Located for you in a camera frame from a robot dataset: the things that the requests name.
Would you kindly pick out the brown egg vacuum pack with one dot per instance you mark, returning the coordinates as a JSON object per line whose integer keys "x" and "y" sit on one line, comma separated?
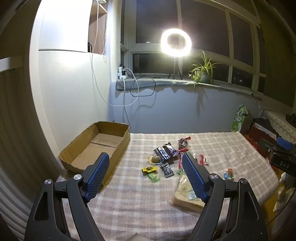
{"x": 154, "y": 160}

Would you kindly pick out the dark green candy packet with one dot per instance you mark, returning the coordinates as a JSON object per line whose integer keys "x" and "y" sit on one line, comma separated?
{"x": 180, "y": 172}

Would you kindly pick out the green snack bag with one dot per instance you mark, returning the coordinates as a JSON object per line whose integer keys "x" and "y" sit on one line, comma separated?
{"x": 239, "y": 118}

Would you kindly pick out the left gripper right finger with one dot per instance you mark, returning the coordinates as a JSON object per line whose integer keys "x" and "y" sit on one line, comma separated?
{"x": 244, "y": 219}

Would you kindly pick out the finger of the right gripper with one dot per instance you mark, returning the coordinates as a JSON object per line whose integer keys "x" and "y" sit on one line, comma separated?
{"x": 267, "y": 148}
{"x": 284, "y": 143}

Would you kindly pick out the clear red date pack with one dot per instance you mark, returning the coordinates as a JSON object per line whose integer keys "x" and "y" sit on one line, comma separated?
{"x": 200, "y": 159}
{"x": 183, "y": 143}

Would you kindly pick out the light green candy wrapper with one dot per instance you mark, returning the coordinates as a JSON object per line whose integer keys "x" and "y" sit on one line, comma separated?
{"x": 153, "y": 177}

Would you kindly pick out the potted spider plant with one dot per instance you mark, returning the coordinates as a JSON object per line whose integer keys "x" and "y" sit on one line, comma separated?
{"x": 203, "y": 73}

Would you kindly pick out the Snickers bar English label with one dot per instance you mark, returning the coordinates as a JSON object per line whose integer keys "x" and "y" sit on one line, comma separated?
{"x": 170, "y": 150}

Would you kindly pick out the Snickers bar Chinese label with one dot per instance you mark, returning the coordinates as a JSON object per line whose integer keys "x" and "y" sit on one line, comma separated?
{"x": 161, "y": 152}

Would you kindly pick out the plaid beige tablecloth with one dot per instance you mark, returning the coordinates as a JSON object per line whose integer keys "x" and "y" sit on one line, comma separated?
{"x": 131, "y": 203}

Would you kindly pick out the ring light tripod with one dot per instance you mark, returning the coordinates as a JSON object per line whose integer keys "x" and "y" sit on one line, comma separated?
{"x": 176, "y": 70}

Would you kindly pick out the white power strip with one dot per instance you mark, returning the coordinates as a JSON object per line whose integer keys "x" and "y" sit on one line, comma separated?
{"x": 121, "y": 73}

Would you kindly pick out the small colourful candy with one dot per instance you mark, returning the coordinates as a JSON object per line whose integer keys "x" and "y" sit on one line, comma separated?
{"x": 228, "y": 174}

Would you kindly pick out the yellow candy packet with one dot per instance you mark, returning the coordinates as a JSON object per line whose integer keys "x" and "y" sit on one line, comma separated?
{"x": 150, "y": 169}

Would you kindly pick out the lace covered side table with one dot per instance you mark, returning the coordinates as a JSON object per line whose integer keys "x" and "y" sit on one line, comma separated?
{"x": 281, "y": 126}

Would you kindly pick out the brown cardboard box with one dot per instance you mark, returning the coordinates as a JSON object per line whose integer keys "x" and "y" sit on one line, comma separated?
{"x": 103, "y": 136}

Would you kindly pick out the grey windowsill mat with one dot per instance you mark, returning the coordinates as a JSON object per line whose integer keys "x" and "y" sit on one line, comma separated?
{"x": 145, "y": 82}

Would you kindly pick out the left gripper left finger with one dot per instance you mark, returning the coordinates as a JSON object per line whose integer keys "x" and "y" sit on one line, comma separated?
{"x": 47, "y": 219}

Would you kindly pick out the clear packaged bread slice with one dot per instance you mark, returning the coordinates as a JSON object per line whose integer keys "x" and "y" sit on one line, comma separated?
{"x": 185, "y": 198}

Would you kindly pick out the black patterned snack packet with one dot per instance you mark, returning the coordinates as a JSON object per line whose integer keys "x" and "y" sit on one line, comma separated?
{"x": 168, "y": 172}

